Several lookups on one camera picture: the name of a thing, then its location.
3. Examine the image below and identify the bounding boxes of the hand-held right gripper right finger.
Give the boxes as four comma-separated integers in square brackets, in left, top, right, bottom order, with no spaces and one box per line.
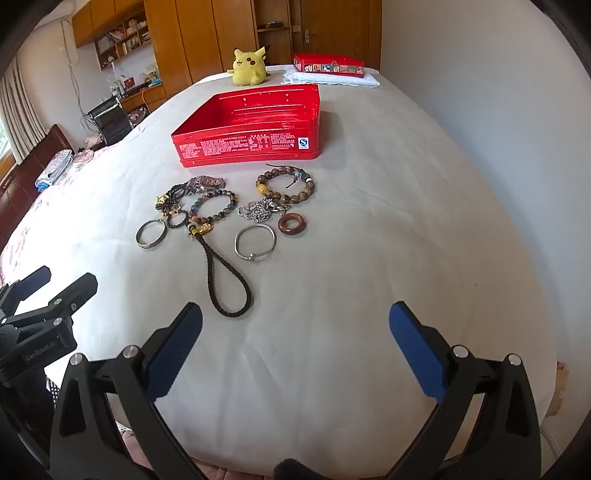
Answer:
[383,301,542,480]

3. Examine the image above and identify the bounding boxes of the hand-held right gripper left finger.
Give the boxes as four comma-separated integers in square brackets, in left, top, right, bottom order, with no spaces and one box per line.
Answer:
[48,302,218,480]

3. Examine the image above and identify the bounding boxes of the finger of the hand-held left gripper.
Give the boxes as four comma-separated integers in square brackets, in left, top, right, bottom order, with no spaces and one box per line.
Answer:
[0,273,99,332]
[0,265,52,319]

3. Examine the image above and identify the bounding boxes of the wide silver bangle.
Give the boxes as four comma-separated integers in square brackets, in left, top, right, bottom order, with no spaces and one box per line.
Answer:
[135,220,167,250]

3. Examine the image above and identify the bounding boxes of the thin silver bangle with ball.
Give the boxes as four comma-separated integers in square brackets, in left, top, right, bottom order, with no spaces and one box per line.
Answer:
[234,224,278,262]

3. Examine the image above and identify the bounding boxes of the dark braided cord lanyard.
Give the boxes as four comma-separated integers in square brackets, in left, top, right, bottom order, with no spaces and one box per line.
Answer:
[187,222,253,318]

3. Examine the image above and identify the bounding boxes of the multicolour bead bracelet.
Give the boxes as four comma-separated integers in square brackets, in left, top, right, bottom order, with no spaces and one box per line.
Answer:
[187,189,241,227]

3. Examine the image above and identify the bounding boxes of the silver chain necklace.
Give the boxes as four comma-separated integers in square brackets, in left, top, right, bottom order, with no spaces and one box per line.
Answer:
[238,198,288,224]

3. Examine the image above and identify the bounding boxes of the brown wooden bead bracelet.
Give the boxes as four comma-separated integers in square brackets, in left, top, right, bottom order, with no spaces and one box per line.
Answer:
[256,164,317,206]

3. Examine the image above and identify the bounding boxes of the red tin box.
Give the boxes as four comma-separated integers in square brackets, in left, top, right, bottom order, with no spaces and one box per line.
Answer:
[171,84,322,168]

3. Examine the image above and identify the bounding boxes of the metal link watch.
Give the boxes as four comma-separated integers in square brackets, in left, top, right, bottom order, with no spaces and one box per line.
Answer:
[185,175,228,195]

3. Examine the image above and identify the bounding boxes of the white bed sheet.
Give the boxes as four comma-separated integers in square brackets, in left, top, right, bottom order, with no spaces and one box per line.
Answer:
[0,65,571,480]

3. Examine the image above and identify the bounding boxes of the dark wooden headboard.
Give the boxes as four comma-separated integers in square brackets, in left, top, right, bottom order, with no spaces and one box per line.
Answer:
[0,124,75,250]

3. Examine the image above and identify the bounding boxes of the window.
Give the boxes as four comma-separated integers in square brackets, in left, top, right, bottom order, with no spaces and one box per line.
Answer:
[0,124,14,185]

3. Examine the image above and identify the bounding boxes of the beige curtain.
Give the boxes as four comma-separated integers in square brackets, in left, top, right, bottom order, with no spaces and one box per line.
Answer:
[0,60,49,162]

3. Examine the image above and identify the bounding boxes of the black office chair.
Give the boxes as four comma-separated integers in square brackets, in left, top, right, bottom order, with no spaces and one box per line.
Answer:
[87,96,134,146]

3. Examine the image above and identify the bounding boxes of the wooden desk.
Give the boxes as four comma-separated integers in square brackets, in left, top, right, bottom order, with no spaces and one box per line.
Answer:
[117,80,167,109]

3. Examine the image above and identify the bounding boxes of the wooden bookshelf with books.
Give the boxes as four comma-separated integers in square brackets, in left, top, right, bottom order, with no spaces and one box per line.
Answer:
[95,16,153,70]

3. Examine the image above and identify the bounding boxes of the white folded lace cloth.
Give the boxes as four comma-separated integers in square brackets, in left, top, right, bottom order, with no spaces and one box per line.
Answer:
[281,65,380,88]

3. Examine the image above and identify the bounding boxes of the yellow plush toy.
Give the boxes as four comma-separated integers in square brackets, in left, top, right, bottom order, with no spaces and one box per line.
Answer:
[226,45,271,87]

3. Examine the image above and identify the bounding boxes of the wooden wardrobe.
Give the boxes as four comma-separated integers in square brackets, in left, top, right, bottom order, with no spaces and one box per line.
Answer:
[143,0,296,86]

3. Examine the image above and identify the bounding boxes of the red tin lid with pictures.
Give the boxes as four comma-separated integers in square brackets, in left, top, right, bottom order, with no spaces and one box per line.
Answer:
[293,52,365,78]

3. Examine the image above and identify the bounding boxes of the wooden door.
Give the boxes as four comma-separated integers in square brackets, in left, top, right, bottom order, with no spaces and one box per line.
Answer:
[291,0,383,70]

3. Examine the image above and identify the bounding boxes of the dark bead bracelet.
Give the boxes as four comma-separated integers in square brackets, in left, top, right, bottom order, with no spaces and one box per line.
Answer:
[157,184,195,229]

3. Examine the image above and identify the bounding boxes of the reddish brown stone ring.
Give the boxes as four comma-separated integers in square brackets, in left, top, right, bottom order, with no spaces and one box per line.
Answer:
[278,213,306,236]

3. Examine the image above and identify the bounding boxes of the white wall cable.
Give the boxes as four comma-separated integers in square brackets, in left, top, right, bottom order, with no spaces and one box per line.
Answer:
[68,46,93,130]

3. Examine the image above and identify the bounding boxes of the wooden wall cupboard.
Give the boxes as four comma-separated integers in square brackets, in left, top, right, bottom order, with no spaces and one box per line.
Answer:
[71,0,148,47]

